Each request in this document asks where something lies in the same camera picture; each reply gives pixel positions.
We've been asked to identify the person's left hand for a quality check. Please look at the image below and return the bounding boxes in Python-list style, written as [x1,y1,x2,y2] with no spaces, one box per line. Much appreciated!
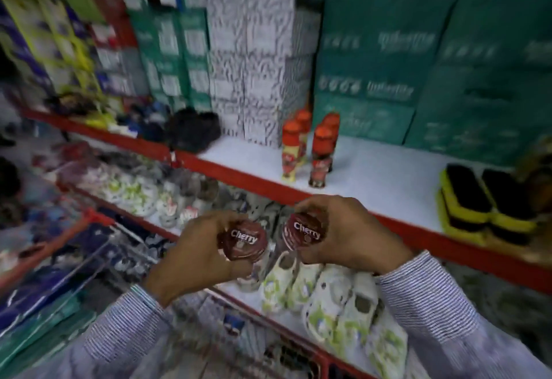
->
[143,211,256,309]

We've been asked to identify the person's right hand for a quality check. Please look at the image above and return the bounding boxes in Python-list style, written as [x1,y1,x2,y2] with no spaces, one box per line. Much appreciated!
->
[292,195,415,277]

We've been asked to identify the dark red shoe polish tin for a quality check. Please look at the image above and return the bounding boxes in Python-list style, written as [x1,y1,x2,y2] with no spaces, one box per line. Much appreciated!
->
[217,218,271,263]
[282,212,329,251]

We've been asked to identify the person's right forearm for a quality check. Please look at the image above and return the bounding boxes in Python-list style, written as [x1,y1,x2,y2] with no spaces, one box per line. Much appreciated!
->
[374,250,552,379]

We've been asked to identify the person's left forearm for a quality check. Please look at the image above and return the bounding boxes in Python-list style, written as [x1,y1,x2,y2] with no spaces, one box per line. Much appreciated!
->
[17,284,182,379]

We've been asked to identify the row of white green clogs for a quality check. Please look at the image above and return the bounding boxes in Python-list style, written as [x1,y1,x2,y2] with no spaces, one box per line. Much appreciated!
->
[235,250,409,379]

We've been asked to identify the orange capped polish bottle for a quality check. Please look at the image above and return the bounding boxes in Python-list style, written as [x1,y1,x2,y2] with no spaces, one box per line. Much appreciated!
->
[295,109,313,164]
[281,119,302,184]
[308,124,336,189]
[322,112,341,172]

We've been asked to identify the red metal shelf rack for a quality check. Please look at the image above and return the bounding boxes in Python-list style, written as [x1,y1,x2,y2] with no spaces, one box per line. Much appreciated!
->
[22,107,552,379]

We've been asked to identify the pile of wrapped slippers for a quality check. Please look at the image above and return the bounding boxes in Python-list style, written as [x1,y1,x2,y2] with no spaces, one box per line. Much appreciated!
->
[32,142,285,237]

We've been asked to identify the pair of black shoes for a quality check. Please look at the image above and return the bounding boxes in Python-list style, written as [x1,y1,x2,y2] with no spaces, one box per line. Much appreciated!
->
[166,108,223,154]

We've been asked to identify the yellow black shoe brush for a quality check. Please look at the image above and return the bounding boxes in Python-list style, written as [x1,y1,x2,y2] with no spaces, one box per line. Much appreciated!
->
[436,191,490,247]
[440,164,493,224]
[481,168,539,234]
[486,221,535,251]

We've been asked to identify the pile of blue shoes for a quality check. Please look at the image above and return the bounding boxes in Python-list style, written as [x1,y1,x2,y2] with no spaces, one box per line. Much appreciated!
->
[116,101,173,142]

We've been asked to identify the blue packets in cart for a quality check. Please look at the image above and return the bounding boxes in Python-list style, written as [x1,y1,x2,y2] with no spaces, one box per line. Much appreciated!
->
[0,219,130,349]

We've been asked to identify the stack of white patterned boxes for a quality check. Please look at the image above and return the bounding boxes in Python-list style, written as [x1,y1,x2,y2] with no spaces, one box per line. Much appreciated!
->
[206,0,324,149]

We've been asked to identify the stack of green labelled boxes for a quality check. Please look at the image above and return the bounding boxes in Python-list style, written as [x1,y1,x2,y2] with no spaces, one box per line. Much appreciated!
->
[113,0,246,113]

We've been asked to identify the stack of large green boxes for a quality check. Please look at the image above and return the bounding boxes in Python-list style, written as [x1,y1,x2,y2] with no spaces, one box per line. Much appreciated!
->
[313,0,552,167]

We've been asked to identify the stack of colourful shoe boxes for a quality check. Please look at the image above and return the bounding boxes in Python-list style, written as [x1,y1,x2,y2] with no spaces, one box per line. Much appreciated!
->
[0,0,149,110]

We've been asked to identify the red framed wire cart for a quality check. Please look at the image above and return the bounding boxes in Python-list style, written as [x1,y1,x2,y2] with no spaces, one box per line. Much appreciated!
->
[0,208,376,379]

